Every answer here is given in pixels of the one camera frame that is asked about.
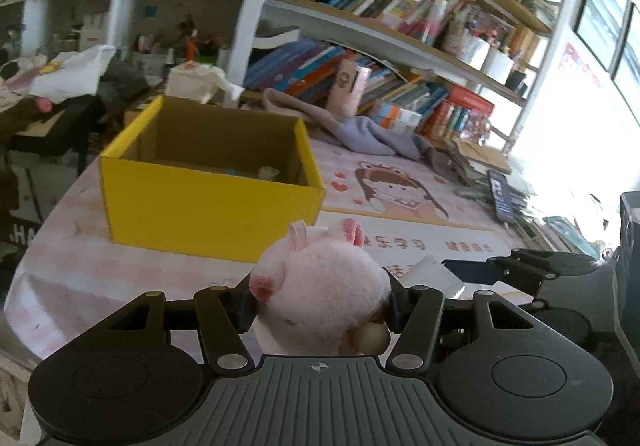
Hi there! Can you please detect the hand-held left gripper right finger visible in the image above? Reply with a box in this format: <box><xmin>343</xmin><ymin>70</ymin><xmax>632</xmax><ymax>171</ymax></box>
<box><xmin>384</xmin><ymin>275</ymin><xmax>541</xmax><ymax>373</ymax></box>

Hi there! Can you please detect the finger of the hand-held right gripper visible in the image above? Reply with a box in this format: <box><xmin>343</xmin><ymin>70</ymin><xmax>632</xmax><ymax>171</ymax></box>
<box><xmin>442</xmin><ymin>248</ymin><xmax>603</xmax><ymax>297</ymax></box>

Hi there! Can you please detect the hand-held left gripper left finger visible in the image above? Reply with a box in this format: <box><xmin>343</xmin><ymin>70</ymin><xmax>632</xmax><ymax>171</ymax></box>
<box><xmin>97</xmin><ymin>273</ymin><xmax>258</xmax><ymax>374</ymax></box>

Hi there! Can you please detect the white charger plug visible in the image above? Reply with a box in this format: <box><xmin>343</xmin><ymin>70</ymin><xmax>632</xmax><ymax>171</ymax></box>
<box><xmin>409</xmin><ymin>254</ymin><xmax>467</xmax><ymax>299</ymax></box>

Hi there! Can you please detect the pink plush pig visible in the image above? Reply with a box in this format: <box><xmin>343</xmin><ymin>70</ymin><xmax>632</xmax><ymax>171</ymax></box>
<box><xmin>248</xmin><ymin>218</ymin><xmax>393</xmax><ymax>357</ymax></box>

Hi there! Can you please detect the yellow cardboard box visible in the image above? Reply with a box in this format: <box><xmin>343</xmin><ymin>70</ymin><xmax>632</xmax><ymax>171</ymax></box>
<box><xmin>98</xmin><ymin>94</ymin><xmax>327</xmax><ymax>263</ymax></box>

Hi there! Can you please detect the teal book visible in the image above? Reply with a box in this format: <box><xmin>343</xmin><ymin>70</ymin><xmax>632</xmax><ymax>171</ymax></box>
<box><xmin>542</xmin><ymin>215</ymin><xmax>601</xmax><ymax>259</ymax></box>

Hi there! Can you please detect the black smartphone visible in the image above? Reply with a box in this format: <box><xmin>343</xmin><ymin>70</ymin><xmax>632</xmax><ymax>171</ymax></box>
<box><xmin>487</xmin><ymin>169</ymin><xmax>516</xmax><ymax>223</ymax></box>

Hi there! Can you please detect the pile of books and papers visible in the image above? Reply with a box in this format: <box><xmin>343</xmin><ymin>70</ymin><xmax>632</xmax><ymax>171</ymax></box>
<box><xmin>445</xmin><ymin>138</ymin><xmax>601</xmax><ymax>262</ymax></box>

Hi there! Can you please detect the brown paper envelope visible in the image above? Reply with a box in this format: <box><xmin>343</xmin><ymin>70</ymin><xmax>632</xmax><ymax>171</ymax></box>
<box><xmin>457</xmin><ymin>138</ymin><xmax>513</xmax><ymax>175</ymax></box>

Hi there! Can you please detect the colourful acrylic figure stand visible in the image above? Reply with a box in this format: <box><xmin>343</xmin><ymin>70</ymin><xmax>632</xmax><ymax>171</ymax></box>
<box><xmin>467</xmin><ymin>113</ymin><xmax>493</xmax><ymax>144</ymax></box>

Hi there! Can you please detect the red boxed book set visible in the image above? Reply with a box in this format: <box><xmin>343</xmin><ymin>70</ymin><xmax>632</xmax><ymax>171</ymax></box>
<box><xmin>420</xmin><ymin>87</ymin><xmax>496</xmax><ymax>144</ymax></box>

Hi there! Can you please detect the orange white small carton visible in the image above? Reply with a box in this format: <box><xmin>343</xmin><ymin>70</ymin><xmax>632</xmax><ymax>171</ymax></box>
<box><xmin>372</xmin><ymin>101</ymin><xmax>423</xmax><ymax>133</ymax></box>

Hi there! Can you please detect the pink printed tablecloth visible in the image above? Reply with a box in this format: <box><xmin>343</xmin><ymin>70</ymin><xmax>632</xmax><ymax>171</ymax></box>
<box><xmin>5</xmin><ymin>136</ymin><xmax>621</xmax><ymax>362</ymax></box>

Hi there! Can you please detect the grey cloth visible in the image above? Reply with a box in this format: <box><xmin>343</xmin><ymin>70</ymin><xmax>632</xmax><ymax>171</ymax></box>
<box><xmin>262</xmin><ymin>87</ymin><xmax>451</xmax><ymax>177</ymax></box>

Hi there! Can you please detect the small black box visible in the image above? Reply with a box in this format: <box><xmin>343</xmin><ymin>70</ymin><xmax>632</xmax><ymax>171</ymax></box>
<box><xmin>505</xmin><ymin>68</ymin><xmax>528</xmax><ymax>97</ymax></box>

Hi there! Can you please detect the white storage box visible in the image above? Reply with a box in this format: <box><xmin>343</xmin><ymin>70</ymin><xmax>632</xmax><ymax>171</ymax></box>
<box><xmin>482</xmin><ymin>46</ymin><xmax>516</xmax><ymax>83</ymax></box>

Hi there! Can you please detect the black framed picture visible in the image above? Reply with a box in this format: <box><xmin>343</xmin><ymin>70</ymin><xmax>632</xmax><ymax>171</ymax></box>
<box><xmin>612</xmin><ymin>1</ymin><xmax>640</xmax><ymax>99</ymax></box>
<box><xmin>575</xmin><ymin>0</ymin><xmax>632</xmax><ymax>72</ymax></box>

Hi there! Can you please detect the tall pink box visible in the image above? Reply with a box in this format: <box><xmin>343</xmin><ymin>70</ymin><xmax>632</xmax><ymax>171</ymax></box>
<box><xmin>326</xmin><ymin>58</ymin><xmax>373</xmax><ymax>116</ymax></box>

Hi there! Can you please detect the cream cloth bag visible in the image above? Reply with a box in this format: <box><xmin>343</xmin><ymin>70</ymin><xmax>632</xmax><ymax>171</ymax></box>
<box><xmin>165</xmin><ymin>63</ymin><xmax>246</xmax><ymax>104</ymax></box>

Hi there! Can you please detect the row of blue books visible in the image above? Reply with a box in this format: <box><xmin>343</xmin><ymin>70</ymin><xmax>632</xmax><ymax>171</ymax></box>
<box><xmin>243</xmin><ymin>38</ymin><xmax>448</xmax><ymax>119</ymax></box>

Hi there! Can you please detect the pink gradient bottle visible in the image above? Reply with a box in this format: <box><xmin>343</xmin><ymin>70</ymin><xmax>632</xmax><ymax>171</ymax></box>
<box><xmin>422</xmin><ymin>0</ymin><xmax>451</xmax><ymax>44</ymax></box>

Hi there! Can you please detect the pile of clothes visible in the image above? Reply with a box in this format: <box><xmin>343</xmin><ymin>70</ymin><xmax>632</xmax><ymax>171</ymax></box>
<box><xmin>0</xmin><ymin>43</ymin><xmax>151</xmax><ymax>127</ymax></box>

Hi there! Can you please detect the white bookshelf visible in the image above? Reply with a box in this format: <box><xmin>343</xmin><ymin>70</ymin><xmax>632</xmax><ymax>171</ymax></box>
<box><xmin>227</xmin><ymin>0</ymin><xmax>581</xmax><ymax>162</ymax></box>

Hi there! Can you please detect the white cubby shelf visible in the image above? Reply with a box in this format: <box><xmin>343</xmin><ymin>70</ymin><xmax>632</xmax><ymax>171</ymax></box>
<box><xmin>0</xmin><ymin>0</ymin><xmax>246</xmax><ymax>77</ymax></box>

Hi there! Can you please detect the pink wall poster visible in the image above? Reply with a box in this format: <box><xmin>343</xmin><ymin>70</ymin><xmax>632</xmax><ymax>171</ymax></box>
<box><xmin>555</xmin><ymin>42</ymin><xmax>603</xmax><ymax>92</ymax></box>

